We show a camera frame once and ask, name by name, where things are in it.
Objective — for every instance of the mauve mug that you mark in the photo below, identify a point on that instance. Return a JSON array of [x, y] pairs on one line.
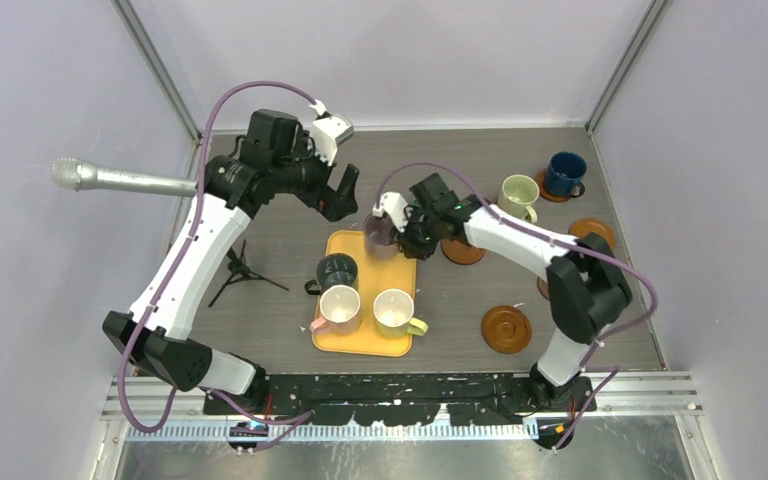
[[379, 241]]

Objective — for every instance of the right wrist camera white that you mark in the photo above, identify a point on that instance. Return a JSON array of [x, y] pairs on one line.
[[392, 205]]

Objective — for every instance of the navy blue mug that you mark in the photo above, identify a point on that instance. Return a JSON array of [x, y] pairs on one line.
[[564, 175]]

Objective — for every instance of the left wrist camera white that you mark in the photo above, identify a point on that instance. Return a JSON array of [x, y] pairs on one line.
[[328, 133]]

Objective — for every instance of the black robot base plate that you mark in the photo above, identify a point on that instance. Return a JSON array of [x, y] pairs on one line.
[[468, 399]]

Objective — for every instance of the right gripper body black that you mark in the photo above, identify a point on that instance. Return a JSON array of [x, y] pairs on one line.
[[421, 233]]

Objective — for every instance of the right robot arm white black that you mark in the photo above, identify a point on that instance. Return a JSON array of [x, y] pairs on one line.
[[587, 289]]

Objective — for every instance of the cream yellow mug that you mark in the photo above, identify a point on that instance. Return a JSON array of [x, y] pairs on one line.
[[393, 311]]

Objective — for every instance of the dark green mug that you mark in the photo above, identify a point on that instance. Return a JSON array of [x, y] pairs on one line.
[[333, 270]]

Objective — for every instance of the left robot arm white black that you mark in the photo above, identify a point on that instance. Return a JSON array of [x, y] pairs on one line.
[[276, 156]]

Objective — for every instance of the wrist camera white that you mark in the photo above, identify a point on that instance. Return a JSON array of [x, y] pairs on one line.
[[392, 205], [328, 133]]

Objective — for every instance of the yellow tray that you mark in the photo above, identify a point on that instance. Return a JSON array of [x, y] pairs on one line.
[[375, 276]]

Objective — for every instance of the light green mug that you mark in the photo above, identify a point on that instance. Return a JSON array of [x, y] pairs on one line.
[[517, 196]]

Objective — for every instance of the black microphone tripod stand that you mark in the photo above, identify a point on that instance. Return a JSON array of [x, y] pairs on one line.
[[240, 271]]

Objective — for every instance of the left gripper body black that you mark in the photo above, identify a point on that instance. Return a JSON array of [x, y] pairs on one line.
[[313, 178]]

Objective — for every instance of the silver microphone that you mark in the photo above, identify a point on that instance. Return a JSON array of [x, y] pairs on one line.
[[78, 175]]

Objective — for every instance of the brown wooden coaster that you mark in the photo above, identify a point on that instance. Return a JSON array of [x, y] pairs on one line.
[[585, 226], [506, 329], [460, 253], [540, 179]]

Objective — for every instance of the dark walnut coaster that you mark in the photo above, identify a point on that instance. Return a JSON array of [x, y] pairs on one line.
[[543, 288]]

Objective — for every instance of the pink white mug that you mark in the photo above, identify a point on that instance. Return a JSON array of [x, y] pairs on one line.
[[339, 311]]

